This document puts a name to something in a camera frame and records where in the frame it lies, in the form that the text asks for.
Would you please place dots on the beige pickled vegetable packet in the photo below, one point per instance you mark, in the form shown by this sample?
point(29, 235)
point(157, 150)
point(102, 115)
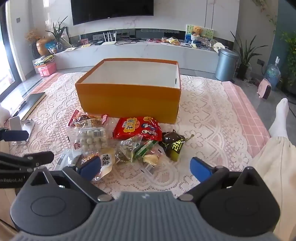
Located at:
point(107, 162)

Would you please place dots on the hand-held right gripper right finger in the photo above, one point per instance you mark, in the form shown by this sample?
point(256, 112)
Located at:
point(200, 168)

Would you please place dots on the green white snack packet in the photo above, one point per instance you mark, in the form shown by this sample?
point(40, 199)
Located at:
point(144, 149)

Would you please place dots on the black notebook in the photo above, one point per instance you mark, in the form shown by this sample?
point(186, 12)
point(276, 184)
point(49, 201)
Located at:
point(30, 104)

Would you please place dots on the white woven basket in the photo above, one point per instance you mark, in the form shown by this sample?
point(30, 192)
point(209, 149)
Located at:
point(196, 39)

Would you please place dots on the pile of yellow snack bags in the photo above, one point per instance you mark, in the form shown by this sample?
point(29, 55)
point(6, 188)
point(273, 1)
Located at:
point(171, 40)

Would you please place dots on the clear packet white label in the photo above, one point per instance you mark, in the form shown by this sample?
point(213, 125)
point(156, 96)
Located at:
point(63, 158)

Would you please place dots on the small green potted plant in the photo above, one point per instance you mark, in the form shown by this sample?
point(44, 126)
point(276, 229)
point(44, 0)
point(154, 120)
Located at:
point(57, 32)

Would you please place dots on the orange cardboard box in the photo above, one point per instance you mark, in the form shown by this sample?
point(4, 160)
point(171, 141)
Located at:
point(127, 99)

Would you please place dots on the pink space heater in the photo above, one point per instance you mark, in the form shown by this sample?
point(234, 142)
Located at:
point(263, 88)

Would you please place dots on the tall-leaf potted plant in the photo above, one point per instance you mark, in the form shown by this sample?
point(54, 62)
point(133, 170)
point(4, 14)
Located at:
point(245, 53)

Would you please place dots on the brown teddy bear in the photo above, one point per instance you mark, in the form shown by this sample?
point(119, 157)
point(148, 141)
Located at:
point(197, 31)

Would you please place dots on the white router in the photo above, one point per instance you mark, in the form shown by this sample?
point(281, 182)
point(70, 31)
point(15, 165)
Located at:
point(108, 43)

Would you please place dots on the dark wall socket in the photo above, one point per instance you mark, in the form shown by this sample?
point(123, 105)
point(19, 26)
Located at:
point(260, 62)

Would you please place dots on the red snack bag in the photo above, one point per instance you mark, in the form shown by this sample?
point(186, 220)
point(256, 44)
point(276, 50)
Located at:
point(136, 128)

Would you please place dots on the white marble television cabinet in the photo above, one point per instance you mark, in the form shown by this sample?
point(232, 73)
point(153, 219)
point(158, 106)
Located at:
point(138, 52)

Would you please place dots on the clear packet dark green contents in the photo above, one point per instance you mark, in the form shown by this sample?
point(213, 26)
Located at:
point(126, 150)

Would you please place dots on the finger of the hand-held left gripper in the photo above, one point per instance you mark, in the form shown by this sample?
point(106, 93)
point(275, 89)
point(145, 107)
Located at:
point(44, 156)
point(17, 136)

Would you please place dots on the black wall television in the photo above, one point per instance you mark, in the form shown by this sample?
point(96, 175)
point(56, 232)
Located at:
point(111, 9)

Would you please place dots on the blue plastic packet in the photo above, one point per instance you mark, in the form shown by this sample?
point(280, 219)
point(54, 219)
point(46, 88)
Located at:
point(50, 48)

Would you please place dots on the dark yellow-green snack packet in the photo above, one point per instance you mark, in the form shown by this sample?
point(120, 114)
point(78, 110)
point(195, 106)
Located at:
point(172, 143)

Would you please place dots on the blue water bottle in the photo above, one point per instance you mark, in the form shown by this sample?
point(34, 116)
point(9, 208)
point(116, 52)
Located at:
point(272, 74)

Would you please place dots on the dried flower bunch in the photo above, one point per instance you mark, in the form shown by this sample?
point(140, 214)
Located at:
point(32, 36)

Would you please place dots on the bronze vase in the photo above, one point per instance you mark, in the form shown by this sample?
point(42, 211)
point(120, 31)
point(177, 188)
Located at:
point(42, 47)

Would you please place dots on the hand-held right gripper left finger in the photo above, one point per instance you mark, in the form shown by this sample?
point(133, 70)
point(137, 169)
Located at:
point(89, 167)

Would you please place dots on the orange strip snack packet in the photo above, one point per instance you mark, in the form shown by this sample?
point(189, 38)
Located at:
point(97, 121)

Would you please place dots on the grey pedal trash can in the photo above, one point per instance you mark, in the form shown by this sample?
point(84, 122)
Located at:
point(225, 64)

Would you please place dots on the clear bag of white balls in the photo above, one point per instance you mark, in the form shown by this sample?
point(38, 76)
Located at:
point(90, 139)

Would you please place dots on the hanging vine plant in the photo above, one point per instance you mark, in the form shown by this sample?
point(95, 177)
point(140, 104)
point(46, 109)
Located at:
point(272, 22)

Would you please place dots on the clear packet yellow pieces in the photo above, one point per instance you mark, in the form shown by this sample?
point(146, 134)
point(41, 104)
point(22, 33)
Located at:
point(151, 161)

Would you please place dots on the pink cardboard box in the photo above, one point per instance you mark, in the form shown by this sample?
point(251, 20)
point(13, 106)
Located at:
point(47, 69)

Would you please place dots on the blue white appliance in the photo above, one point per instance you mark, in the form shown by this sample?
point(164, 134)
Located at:
point(196, 44)

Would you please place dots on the green picture board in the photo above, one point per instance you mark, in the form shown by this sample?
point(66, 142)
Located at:
point(208, 33)

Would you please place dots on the stack of yellow papers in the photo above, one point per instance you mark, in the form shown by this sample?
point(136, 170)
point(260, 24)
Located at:
point(44, 60)

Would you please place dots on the leafy green plant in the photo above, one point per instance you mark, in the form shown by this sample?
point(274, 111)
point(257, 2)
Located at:
point(290, 44)

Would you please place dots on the white phone stand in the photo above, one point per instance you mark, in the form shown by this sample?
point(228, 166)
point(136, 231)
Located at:
point(16, 122)

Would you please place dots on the person's leg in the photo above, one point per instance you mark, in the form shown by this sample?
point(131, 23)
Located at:
point(278, 120)

